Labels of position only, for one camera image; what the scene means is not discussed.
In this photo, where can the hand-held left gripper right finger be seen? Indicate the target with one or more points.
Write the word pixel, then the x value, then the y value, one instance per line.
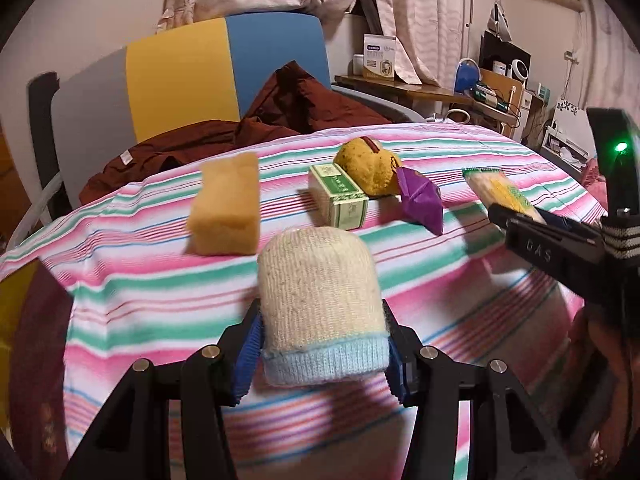
pixel 395 365

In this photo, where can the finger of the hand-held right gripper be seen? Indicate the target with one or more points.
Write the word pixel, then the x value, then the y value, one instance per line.
pixel 575 225
pixel 550 250

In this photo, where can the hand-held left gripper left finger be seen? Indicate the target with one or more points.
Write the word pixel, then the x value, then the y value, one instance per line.
pixel 247 360

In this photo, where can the yellow green packet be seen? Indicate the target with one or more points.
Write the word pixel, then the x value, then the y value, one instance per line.
pixel 500 190

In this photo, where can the cream sock with blue cuff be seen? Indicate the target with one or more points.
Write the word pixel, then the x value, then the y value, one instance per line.
pixel 320 300

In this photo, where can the gold tin box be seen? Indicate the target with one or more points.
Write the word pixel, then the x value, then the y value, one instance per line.
pixel 40 360

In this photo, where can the person's right hand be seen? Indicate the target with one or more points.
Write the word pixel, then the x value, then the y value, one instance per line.
pixel 600 370

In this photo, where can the white storage drawer unit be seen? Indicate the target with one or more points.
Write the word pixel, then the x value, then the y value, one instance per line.
pixel 567 135

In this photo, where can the purple packet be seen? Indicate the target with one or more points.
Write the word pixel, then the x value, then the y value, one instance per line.
pixel 420 200

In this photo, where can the striped blanket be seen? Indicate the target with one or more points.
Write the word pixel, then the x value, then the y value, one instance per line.
pixel 125 285

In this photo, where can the yellow sponge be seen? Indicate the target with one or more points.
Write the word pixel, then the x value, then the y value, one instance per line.
pixel 225 205

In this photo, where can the small green box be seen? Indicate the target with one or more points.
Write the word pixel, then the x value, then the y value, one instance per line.
pixel 340 195

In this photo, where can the black monitor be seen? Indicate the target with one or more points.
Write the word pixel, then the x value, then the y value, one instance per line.
pixel 500 50

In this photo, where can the wooden bedside shelf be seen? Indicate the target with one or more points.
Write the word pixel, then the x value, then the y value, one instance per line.
pixel 425 92

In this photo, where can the yellow plush toy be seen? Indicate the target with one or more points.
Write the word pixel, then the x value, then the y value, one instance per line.
pixel 367 165

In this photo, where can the white carton box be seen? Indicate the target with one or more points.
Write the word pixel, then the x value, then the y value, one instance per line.
pixel 379 56

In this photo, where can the dark red garment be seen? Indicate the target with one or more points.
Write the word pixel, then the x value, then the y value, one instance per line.
pixel 300 105

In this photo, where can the white foam tube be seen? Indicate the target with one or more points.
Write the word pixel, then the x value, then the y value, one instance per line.
pixel 32 207

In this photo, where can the black rolled mat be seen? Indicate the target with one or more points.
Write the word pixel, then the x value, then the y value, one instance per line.
pixel 42 135

